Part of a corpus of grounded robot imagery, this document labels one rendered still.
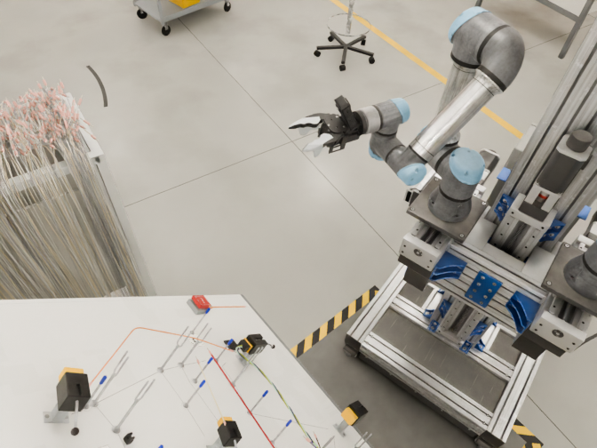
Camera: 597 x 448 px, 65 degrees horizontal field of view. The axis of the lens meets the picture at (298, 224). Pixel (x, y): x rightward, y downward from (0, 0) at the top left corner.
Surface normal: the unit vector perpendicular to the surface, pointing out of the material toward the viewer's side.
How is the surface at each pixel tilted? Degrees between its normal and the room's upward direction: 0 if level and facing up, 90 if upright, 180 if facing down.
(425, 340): 0
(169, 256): 0
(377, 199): 0
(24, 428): 45
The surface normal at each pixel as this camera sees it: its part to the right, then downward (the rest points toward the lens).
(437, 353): 0.04, -0.63
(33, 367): 0.58, -0.78
